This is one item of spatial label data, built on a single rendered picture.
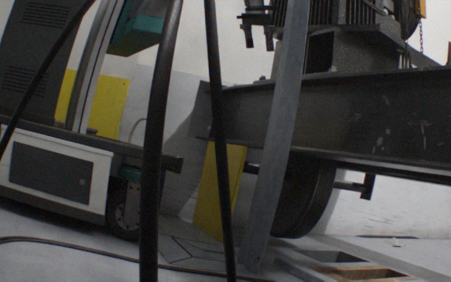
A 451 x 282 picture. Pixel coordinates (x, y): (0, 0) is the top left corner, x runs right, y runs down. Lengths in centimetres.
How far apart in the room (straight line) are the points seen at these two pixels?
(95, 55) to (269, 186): 72
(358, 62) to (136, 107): 136
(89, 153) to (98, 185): 10
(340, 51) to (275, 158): 44
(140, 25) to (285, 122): 55
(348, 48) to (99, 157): 91
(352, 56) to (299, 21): 23
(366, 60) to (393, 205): 183
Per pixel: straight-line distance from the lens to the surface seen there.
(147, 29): 166
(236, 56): 297
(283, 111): 167
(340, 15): 186
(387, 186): 344
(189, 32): 292
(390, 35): 172
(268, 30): 185
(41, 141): 156
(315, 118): 183
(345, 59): 178
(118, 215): 173
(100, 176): 160
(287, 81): 169
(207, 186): 252
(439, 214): 397
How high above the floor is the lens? 35
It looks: 1 degrees up
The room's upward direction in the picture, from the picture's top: 12 degrees clockwise
